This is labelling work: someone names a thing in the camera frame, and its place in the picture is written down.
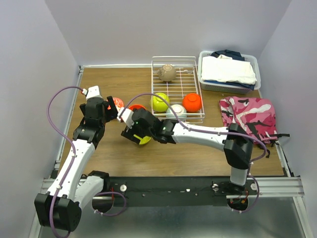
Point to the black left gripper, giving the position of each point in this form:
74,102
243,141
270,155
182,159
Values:
114,111

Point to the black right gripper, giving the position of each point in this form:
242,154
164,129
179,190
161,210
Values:
128,133

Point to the white bowl orange pattern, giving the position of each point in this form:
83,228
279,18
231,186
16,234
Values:
118,103

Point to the lime green bowl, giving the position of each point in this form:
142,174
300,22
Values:
144,140
158,103

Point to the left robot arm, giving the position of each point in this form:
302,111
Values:
60,208

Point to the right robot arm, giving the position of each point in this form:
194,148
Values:
232,140

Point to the lime green bowl front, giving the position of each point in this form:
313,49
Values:
158,103

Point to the teal checked white bowl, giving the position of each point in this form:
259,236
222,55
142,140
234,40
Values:
179,110

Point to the beige floral ceramic bowl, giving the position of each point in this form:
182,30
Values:
167,73

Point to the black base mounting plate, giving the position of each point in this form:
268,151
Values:
175,191

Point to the grey perforated laundry basket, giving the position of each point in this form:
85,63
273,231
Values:
230,87

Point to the white folded towel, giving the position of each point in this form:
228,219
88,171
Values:
227,70

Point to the pink camouflage bag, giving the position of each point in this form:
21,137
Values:
255,115

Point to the dark blue cloth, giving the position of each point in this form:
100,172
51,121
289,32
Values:
228,53

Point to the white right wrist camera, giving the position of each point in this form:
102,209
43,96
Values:
125,115

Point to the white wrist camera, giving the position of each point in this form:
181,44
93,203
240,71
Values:
125,115
93,92

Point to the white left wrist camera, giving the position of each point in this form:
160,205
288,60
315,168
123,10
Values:
93,92

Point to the white wire dish rack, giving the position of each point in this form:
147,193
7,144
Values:
186,80

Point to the aluminium frame rail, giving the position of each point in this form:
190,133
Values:
275,187

